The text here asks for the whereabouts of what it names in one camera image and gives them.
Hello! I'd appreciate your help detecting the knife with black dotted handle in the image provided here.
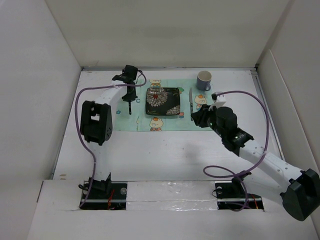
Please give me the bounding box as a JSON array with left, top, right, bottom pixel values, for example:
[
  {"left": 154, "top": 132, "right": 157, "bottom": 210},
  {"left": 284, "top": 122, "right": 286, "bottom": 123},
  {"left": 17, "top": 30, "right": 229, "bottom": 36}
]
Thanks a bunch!
[{"left": 188, "top": 88, "right": 193, "bottom": 121}]

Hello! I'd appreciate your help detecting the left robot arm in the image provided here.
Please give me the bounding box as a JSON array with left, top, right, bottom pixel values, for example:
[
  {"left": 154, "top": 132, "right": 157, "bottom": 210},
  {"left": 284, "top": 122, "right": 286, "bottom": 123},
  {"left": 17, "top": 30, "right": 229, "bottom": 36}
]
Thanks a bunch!
[{"left": 74, "top": 65, "right": 145, "bottom": 199}]

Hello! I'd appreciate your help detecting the purple ceramic mug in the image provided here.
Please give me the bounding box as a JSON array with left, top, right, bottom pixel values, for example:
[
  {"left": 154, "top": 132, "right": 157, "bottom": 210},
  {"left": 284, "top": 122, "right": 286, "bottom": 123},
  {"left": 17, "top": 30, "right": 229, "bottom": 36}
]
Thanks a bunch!
[{"left": 196, "top": 70, "right": 212, "bottom": 91}]

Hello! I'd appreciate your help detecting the fork with black dotted handle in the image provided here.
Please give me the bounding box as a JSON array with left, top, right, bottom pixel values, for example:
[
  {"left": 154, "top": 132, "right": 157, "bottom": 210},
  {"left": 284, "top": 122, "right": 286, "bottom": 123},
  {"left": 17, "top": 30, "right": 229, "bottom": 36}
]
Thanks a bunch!
[{"left": 128, "top": 101, "right": 132, "bottom": 115}]

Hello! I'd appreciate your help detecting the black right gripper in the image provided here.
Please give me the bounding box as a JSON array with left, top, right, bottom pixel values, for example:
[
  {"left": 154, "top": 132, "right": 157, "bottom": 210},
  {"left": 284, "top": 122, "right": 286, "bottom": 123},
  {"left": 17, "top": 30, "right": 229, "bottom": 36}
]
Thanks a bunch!
[{"left": 190, "top": 103, "right": 226, "bottom": 138}]

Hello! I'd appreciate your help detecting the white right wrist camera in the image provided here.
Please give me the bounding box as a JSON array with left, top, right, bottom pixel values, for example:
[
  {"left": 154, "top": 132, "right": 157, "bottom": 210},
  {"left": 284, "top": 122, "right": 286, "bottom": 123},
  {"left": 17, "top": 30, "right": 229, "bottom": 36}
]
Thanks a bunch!
[{"left": 209, "top": 91, "right": 227, "bottom": 111}]

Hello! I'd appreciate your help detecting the green cartoon print cloth placemat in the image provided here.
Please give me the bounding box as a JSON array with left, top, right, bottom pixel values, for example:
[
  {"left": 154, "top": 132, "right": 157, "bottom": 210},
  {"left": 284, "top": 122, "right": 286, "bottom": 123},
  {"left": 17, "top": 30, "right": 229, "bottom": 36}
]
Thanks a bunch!
[{"left": 114, "top": 79, "right": 213, "bottom": 132}]

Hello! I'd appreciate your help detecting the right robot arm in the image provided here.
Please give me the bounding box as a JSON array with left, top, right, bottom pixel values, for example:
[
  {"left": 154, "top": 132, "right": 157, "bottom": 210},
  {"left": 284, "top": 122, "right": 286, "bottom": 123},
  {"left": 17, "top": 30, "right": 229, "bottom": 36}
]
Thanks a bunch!
[{"left": 191, "top": 104, "right": 320, "bottom": 221}]

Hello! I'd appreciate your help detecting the black floral square plate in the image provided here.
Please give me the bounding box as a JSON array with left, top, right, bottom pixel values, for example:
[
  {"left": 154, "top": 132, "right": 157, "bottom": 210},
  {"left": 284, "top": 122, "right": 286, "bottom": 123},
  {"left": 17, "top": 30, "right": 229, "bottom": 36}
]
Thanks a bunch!
[{"left": 145, "top": 87, "right": 181, "bottom": 117}]

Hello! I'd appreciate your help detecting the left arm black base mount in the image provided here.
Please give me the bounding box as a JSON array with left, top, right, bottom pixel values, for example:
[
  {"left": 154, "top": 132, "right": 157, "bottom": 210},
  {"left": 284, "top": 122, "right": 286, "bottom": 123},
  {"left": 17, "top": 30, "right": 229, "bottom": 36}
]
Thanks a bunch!
[{"left": 78, "top": 181, "right": 128, "bottom": 211}]

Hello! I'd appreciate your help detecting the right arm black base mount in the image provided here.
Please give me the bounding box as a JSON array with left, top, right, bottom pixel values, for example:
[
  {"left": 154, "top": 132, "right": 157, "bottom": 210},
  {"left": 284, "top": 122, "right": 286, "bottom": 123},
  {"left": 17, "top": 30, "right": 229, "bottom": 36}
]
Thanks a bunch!
[{"left": 211, "top": 181, "right": 265, "bottom": 211}]

